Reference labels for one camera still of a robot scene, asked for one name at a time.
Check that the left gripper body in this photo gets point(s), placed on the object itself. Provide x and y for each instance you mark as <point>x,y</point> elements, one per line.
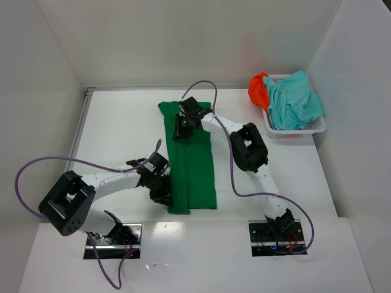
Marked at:
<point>160,193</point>

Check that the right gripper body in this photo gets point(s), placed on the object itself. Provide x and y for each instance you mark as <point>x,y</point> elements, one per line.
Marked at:
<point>180,127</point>

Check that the green t shirt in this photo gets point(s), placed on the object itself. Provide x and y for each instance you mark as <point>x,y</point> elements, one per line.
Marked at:
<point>191,166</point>

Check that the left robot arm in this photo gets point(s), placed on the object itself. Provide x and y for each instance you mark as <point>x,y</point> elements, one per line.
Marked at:
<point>68,204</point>

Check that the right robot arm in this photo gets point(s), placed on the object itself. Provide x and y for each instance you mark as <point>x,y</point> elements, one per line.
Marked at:
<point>249,153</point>

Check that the orange t shirt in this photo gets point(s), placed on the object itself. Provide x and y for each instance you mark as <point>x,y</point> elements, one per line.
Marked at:
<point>258,92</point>

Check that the teal t shirt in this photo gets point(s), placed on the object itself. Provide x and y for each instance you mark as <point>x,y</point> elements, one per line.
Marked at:
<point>293,105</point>

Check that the white plastic basket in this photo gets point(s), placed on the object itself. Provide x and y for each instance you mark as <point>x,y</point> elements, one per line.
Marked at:
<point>316,126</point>

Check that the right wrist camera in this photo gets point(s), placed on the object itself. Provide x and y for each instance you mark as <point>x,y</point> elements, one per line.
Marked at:
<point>190,106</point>

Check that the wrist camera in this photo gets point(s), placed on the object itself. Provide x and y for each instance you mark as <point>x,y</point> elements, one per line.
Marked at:
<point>190,106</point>
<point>157,164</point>

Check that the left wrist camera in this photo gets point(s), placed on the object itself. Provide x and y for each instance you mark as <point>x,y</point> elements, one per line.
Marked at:
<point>157,164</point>

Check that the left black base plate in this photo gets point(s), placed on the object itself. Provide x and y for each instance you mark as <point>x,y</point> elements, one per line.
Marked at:
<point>107,248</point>

